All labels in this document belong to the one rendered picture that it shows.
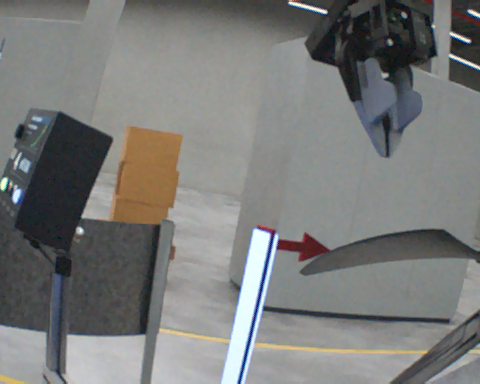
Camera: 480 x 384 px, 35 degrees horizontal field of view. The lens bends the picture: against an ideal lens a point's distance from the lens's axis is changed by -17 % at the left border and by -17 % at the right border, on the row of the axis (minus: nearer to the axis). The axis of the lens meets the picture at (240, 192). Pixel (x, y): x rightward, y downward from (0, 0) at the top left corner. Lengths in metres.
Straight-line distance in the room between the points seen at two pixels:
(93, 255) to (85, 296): 0.14
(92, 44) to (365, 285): 3.40
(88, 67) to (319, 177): 2.64
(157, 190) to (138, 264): 6.02
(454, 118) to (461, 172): 0.50
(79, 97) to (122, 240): 2.32
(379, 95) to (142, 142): 8.05
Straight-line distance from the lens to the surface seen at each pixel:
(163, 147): 8.82
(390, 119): 0.80
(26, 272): 2.53
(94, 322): 2.73
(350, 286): 7.16
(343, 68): 0.79
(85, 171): 1.23
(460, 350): 0.99
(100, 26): 5.01
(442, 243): 0.72
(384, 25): 0.76
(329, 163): 6.97
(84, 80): 4.98
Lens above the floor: 1.25
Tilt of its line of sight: 3 degrees down
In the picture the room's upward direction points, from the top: 11 degrees clockwise
